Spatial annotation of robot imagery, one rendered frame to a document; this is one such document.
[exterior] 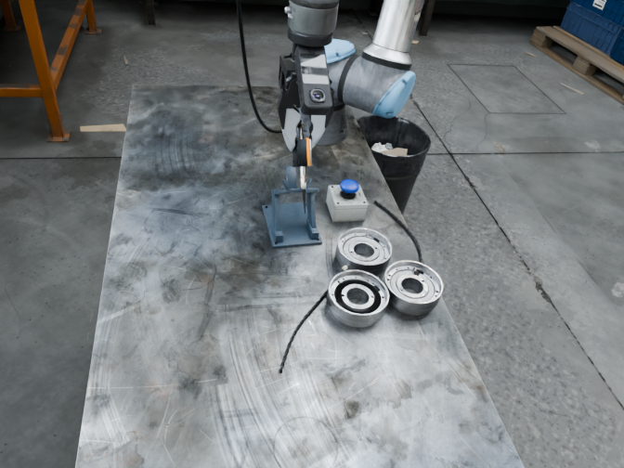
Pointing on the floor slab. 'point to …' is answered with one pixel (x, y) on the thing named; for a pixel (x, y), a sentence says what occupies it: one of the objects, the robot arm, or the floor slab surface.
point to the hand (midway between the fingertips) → (302, 147)
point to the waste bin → (396, 181)
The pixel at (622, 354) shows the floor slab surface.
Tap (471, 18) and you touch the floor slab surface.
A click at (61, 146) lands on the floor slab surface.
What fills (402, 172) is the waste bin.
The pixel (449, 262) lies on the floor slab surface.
